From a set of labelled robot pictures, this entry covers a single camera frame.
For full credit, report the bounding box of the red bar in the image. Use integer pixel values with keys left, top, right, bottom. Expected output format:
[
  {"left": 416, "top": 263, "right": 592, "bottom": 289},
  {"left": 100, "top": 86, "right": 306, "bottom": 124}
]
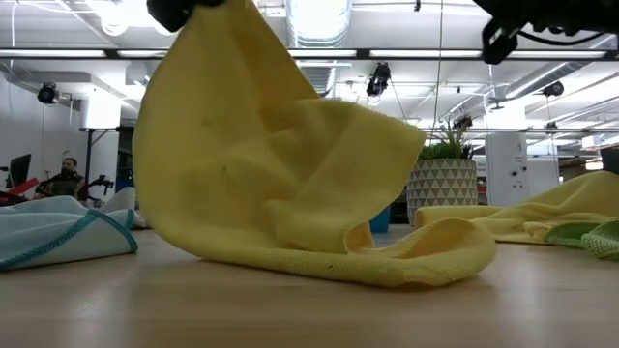
[{"left": 0, "top": 177, "right": 41, "bottom": 207}]

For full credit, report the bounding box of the light blue microfiber towel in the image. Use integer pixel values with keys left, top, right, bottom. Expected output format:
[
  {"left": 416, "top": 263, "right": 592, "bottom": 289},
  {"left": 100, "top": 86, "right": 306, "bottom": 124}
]
[{"left": 0, "top": 195, "right": 140, "bottom": 272}]

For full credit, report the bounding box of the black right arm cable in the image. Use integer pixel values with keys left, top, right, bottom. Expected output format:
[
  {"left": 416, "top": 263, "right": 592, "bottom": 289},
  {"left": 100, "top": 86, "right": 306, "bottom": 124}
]
[{"left": 516, "top": 28, "right": 599, "bottom": 48}]

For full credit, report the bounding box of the yellow microfiber towel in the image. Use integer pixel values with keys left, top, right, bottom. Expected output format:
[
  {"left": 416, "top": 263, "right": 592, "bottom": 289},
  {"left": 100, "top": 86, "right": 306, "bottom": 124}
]
[
  {"left": 132, "top": 0, "right": 498, "bottom": 290},
  {"left": 414, "top": 170, "right": 619, "bottom": 246}
]

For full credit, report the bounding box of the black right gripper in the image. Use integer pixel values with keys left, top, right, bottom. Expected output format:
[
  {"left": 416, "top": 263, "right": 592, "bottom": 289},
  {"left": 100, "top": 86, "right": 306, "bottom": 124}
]
[{"left": 472, "top": 0, "right": 557, "bottom": 66}]

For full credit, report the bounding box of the succulent in patterned pot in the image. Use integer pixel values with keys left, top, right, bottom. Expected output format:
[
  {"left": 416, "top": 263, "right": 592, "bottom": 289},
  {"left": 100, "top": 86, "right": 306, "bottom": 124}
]
[{"left": 405, "top": 119, "right": 480, "bottom": 227}]

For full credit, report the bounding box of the green microfiber towel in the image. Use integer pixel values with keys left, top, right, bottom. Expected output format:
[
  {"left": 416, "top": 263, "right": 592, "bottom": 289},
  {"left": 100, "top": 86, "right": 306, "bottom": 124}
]
[{"left": 544, "top": 219, "right": 619, "bottom": 262}]

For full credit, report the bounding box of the thin hanging cable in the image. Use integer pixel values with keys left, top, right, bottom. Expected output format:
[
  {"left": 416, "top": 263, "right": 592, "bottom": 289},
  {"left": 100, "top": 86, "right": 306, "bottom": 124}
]
[{"left": 431, "top": 0, "right": 445, "bottom": 141}]

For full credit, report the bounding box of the black metal rack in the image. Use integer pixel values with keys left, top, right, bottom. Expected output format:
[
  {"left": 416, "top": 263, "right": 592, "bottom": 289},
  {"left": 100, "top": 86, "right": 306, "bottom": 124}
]
[{"left": 79, "top": 126, "right": 135, "bottom": 194}]

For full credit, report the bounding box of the person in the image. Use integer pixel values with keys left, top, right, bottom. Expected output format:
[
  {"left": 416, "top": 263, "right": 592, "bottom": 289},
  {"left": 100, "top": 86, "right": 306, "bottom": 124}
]
[{"left": 32, "top": 157, "right": 89, "bottom": 202}]

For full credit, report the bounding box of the black computer monitor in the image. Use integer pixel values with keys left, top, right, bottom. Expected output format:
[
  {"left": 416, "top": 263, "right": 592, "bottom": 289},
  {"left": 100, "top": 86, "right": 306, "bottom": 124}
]
[{"left": 6, "top": 153, "right": 33, "bottom": 190}]

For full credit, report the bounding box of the teal plastic bin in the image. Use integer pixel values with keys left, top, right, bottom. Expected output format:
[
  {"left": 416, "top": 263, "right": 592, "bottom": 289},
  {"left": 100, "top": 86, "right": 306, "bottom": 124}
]
[{"left": 369, "top": 206, "right": 392, "bottom": 235}]

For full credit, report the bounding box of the white column with switches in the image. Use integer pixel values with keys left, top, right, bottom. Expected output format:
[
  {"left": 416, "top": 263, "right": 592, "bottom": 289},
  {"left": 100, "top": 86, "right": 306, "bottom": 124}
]
[{"left": 485, "top": 131, "right": 530, "bottom": 208}]

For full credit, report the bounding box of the black overhead light rail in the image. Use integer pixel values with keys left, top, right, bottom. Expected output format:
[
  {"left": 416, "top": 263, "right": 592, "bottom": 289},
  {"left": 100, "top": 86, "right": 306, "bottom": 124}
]
[{"left": 0, "top": 46, "right": 619, "bottom": 62}]

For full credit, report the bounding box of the silver ventilation duct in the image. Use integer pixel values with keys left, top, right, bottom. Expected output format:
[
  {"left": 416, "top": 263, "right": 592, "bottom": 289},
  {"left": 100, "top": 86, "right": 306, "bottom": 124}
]
[{"left": 283, "top": 0, "right": 353, "bottom": 48}]

